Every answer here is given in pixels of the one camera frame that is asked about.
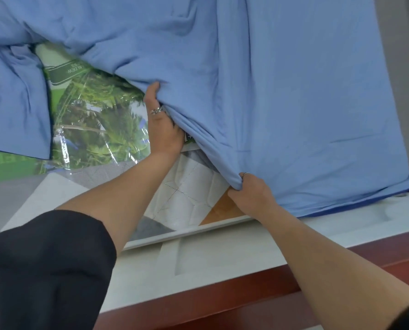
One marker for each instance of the person's right hand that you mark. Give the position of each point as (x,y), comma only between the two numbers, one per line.
(254,199)

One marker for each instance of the person's black shirt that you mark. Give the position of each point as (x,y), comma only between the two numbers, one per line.
(42,271)

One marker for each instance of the white wooden bed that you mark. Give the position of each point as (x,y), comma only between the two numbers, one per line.
(225,250)

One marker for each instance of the person's left forearm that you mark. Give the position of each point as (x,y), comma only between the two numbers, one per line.
(121,199)

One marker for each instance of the person's right forearm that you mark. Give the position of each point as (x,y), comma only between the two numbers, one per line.
(335,271)

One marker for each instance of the light blue sheet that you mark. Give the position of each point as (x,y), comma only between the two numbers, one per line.
(294,82)

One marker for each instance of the person's left hand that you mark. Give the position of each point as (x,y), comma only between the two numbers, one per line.
(163,130)

